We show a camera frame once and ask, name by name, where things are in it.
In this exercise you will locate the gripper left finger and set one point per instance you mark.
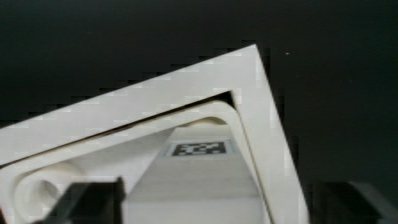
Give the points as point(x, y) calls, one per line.
point(90, 204)

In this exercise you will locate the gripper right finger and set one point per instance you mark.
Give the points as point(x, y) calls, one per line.
point(349, 203)

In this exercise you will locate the white desk top tray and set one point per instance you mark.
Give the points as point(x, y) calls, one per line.
point(102, 159)

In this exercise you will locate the white leg with tag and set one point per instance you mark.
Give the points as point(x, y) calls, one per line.
point(196, 189)

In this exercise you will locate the white U-shaped frame fence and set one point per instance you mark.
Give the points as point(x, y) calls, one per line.
point(225, 79)

